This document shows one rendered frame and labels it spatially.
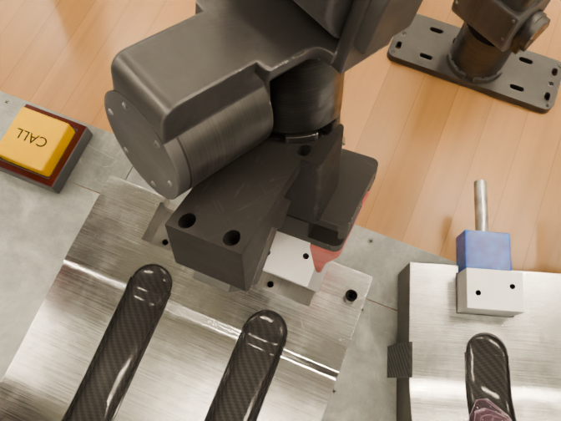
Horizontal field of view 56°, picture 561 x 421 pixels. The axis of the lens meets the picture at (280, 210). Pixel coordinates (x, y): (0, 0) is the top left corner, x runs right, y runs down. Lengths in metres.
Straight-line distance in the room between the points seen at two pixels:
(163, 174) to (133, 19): 0.49
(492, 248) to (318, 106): 0.29
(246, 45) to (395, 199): 0.38
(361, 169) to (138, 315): 0.24
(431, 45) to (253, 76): 0.46
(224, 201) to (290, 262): 0.16
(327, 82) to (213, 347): 0.26
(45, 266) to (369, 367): 0.35
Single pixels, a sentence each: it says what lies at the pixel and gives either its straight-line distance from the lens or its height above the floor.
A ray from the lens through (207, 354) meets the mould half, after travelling 0.46.
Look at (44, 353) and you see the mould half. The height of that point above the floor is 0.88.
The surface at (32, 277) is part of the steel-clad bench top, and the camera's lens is 0.62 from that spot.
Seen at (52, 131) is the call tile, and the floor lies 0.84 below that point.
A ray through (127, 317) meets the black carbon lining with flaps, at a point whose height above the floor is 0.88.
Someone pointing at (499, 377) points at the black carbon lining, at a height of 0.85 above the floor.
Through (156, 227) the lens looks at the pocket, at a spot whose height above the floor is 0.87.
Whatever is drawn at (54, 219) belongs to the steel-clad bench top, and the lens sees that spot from 0.63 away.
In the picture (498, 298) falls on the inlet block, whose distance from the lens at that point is 0.50.
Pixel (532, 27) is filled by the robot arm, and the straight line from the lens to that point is 0.57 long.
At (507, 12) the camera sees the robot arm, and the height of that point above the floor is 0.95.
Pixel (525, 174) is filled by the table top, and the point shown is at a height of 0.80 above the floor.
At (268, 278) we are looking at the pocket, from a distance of 0.49.
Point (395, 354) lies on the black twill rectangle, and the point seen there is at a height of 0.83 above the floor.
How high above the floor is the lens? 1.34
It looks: 71 degrees down
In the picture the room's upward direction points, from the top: 2 degrees counter-clockwise
